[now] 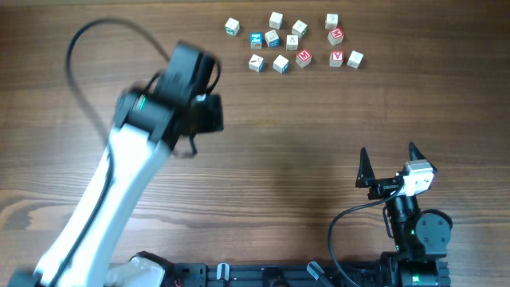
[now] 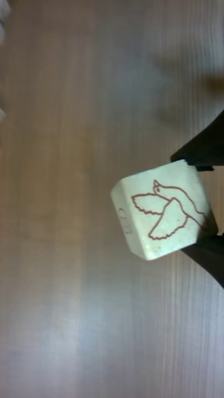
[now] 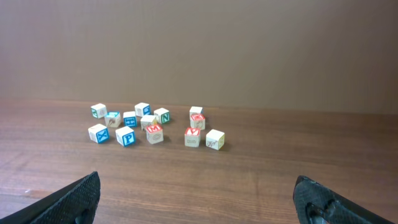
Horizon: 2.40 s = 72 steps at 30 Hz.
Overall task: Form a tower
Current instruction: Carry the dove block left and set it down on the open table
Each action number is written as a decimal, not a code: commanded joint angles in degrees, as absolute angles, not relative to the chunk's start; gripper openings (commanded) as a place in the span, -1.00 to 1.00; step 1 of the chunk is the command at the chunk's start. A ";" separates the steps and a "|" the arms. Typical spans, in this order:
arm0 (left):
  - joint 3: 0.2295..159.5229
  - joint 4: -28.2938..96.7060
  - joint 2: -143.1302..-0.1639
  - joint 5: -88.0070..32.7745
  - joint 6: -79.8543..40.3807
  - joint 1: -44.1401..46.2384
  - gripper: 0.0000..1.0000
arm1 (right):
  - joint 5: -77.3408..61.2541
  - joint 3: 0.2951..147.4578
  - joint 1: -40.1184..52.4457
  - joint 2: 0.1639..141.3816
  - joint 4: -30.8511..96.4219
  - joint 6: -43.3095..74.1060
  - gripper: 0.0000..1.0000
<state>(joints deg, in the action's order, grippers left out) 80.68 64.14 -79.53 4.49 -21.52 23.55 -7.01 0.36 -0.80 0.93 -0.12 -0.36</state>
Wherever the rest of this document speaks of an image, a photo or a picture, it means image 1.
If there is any plain wooden block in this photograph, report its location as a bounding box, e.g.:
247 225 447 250
269 12 283 29
347 50 363 69

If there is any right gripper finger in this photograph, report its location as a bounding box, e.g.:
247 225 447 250
355 147 376 188
408 142 437 173

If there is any green edged wooden block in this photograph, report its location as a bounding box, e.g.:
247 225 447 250
224 18 240 37

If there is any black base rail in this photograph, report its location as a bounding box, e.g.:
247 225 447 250
96 261 451 287

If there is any red M tilted block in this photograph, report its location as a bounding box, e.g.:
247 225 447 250
328 27 345 45

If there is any wooden block top right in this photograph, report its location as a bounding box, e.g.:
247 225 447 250
325 14 339 29

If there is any red A wooden block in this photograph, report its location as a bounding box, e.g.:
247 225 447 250
329 50 344 68

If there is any number one wooden block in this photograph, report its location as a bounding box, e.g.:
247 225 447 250
292 20 308 38

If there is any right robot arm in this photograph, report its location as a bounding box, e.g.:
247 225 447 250
355 143 453 287

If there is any blue number two block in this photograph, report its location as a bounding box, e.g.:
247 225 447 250
250 33 263 49

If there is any snail wooden block blue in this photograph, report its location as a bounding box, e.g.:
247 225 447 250
265 29 280 48

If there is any plain wooden block right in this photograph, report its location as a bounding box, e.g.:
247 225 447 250
347 50 363 69

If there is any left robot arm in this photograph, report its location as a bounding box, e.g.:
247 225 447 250
8 41 223 286

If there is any slash wooden block blue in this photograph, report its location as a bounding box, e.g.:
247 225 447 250
249 54 265 73

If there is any red M wooden block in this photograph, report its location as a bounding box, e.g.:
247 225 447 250
296 49 312 68

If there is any plain top wooden block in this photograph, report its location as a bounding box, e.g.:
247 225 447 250
269 12 283 29

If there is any letter A wooden block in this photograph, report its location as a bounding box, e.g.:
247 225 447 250
285 34 299 51

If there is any wooden block blue side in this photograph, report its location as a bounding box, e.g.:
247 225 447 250
273 55 289 74

